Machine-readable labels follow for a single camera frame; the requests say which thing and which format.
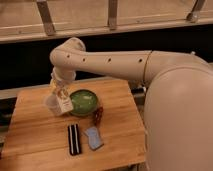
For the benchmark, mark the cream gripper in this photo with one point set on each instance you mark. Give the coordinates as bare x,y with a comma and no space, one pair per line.
55,87

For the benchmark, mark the white lotion bottle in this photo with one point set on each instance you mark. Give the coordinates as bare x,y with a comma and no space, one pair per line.
63,100

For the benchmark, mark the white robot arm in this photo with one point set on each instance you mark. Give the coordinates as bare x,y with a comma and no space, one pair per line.
178,109

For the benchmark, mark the green ceramic bowl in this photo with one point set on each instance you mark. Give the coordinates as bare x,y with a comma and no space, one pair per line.
84,102

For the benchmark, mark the clear plastic cup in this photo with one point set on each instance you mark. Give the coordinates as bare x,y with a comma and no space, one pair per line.
52,104

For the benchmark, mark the small brown red object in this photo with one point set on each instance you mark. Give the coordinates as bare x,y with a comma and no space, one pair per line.
98,116

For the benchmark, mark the black striped rectangular block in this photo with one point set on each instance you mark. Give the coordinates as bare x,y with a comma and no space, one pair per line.
74,140

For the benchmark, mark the blue folded cloth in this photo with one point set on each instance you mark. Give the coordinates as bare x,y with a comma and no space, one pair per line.
94,138

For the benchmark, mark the wooden cutting board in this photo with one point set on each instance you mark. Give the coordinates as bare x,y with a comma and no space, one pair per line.
38,141

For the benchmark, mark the left metal railing post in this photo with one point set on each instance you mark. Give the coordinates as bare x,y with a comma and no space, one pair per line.
46,17

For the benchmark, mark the metal railing post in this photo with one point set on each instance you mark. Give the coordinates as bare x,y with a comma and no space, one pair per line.
112,14
46,17
193,15

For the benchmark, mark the middle metal railing post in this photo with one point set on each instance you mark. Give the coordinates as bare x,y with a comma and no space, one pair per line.
112,14

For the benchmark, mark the right metal railing post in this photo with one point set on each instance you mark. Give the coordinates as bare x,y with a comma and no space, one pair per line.
193,15

